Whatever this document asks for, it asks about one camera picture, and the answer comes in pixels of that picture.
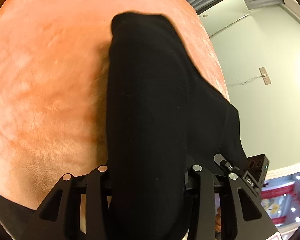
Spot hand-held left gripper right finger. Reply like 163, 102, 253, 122
184, 164, 283, 240

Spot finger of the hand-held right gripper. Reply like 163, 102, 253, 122
214, 154, 246, 178

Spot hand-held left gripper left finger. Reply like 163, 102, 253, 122
20, 165, 113, 240

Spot black pants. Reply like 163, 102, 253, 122
106, 11, 248, 240

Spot person's right hand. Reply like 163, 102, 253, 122
214, 206, 223, 233

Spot person's dark clothing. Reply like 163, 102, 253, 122
0, 189, 39, 240

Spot orange plush bed blanket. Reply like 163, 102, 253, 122
0, 0, 231, 240

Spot standing mirror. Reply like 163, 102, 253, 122
198, 0, 250, 38

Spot white cable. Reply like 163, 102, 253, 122
226, 74, 265, 86

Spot brown wall socket plate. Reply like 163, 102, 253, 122
259, 67, 272, 85

